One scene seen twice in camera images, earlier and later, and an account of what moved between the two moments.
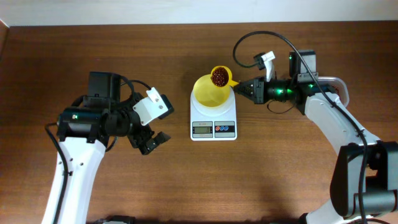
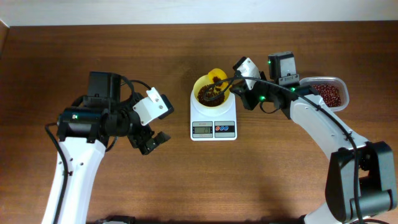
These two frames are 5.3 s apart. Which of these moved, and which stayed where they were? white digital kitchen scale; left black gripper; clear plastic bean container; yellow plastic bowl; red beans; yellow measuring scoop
Moved: red beans; yellow measuring scoop
Stayed: yellow plastic bowl; white digital kitchen scale; clear plastic bean container; left black gripper
